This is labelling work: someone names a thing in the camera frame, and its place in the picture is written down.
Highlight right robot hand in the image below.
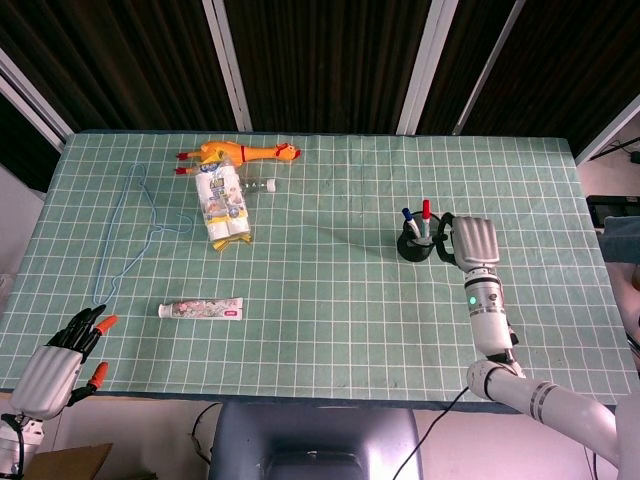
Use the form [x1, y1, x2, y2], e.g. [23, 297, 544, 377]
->
[436, 212, 501, 274]

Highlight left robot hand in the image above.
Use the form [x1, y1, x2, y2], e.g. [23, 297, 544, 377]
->
[9, 303, 118, 421]

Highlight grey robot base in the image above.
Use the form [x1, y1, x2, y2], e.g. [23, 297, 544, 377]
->
[208, 402, 424, 480]

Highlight black pen holder cup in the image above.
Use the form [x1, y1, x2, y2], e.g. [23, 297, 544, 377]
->
[396, 212, 448, 264]

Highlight blue marker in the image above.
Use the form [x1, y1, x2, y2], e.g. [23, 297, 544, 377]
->
[401, 207, 422, 241]

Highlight brown cardboard box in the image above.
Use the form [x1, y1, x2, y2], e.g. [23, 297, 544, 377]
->
[27, 442, 114, 480]

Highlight black equipment case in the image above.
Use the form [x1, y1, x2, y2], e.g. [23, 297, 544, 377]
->
[585, 194, 640, 229]

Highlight blue grey cloth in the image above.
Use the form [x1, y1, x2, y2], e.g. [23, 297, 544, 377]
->
[599, 214, 640, 264]

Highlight green checkered tablecloth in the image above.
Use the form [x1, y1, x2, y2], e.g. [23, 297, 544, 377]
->
[0, 130, 640, 417]

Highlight toothpaste tube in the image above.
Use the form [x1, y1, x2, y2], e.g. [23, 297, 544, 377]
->
[157, 297, 245, 321]

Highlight clear plastic bottle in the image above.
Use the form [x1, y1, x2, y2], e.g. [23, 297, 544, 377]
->
[238, 177, 278, 195]

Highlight white yellow packaged rolls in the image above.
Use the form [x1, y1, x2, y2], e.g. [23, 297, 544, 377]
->
[192, 158, 253, 253]

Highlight yellow rubber chicken toy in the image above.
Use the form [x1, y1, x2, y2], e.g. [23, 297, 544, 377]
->
[174, 140, 303, 176]

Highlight black cable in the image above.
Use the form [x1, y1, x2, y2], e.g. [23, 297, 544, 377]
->
[189, 402, 222, 466]

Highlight blue wire clothes hanger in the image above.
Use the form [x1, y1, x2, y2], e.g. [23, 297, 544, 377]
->
[93, 163, 195, 307]

